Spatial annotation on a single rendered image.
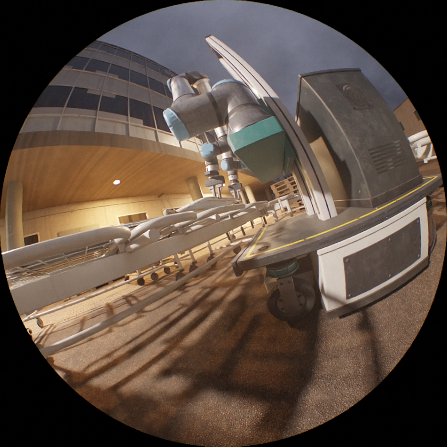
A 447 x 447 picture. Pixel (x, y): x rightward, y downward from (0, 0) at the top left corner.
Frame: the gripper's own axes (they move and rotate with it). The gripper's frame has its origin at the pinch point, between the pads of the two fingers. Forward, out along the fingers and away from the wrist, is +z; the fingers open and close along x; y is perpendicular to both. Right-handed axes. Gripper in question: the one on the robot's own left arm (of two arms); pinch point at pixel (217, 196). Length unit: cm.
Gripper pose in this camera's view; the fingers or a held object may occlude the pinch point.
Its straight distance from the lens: 102.6
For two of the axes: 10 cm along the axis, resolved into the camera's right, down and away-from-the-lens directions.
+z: 1.7, 9.8, 0.7
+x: -9.0, 1.2, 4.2
